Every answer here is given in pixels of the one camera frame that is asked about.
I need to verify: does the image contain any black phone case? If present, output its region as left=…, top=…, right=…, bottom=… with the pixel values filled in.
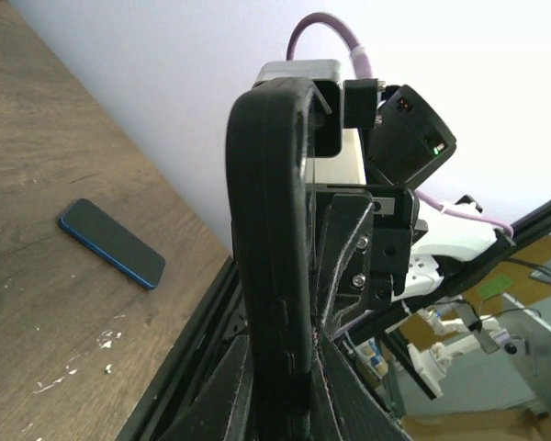
left=225, top=77, right=330, bottom=440

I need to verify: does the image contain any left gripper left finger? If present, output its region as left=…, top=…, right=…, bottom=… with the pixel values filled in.
left=162, top=335, right=253, bottom=441

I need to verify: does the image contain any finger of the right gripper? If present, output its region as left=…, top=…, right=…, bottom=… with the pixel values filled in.
left=315, top=193, right=373, bottom=340

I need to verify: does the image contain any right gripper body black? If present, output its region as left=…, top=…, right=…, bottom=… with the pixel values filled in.
left=313, top=184, right=420, bottom=309

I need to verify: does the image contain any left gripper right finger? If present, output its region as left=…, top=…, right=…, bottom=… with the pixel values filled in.
left=310, top=342, right=410, bottom=441

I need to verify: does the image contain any black aluminium front rail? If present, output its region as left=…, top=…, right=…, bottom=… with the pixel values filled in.
left=117, top=258, right=245, bottom=441

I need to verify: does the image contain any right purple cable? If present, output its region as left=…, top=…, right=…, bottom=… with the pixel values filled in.
left=287, top=12, right=515, bottom=235

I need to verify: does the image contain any blue smartphone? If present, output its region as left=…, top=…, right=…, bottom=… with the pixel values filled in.
left=57, top=198, right=166, bottom=289

